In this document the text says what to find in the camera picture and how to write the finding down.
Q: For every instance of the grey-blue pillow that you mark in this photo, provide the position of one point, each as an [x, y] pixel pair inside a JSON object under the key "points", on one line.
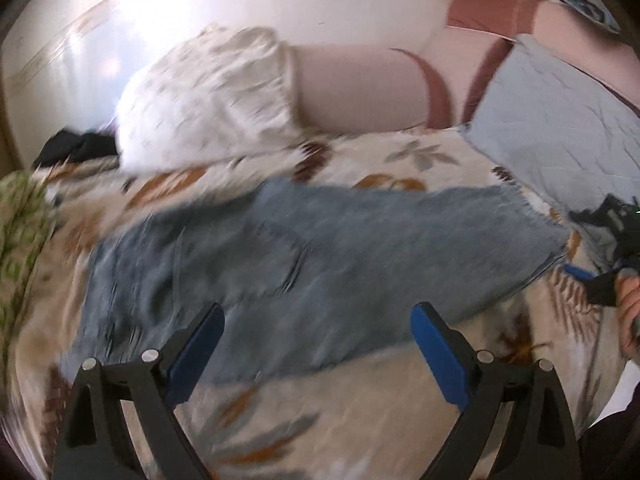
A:
{"points": [[560, 120]]}

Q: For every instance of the person's right hand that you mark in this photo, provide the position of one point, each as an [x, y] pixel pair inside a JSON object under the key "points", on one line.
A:
{"points": [[629, 310]]}

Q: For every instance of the light blue denim pants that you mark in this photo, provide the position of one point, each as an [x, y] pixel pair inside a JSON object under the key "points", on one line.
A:
{"points": [[305, 265]]}

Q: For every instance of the pink padded headboard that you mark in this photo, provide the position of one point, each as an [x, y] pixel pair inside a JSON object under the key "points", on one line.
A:
{"points": [[380, 85]]}

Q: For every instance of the black cloth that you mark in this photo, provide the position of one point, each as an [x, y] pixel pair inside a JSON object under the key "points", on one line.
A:
{"points": [[75, 147]]}

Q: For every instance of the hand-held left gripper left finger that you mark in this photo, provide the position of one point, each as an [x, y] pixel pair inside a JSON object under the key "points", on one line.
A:
{"points": [[192, 352]]}

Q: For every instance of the blue round object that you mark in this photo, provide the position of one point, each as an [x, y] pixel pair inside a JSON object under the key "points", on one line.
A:
{"points": [[587, 7]]}

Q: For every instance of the cream leaf-print blanket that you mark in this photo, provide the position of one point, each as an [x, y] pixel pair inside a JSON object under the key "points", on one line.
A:
{"points": [[350, 420]]}

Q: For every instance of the white printed pillow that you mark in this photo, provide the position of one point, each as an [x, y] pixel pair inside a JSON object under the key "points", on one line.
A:
{"points": [[210, 100]]}

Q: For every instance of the green patterned cloth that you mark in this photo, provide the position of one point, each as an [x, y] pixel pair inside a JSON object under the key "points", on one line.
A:
{"points": [[20, 245]]}

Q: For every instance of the person's dark clothing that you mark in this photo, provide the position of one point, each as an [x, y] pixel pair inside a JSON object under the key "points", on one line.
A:
{"points": [[612, 445]]}

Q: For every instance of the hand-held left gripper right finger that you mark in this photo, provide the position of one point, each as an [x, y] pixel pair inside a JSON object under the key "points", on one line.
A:
{"points": [[440, 355]]}

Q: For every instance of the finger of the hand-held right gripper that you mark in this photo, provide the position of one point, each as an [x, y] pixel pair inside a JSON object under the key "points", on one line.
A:
{"points": [[577, 272]]}

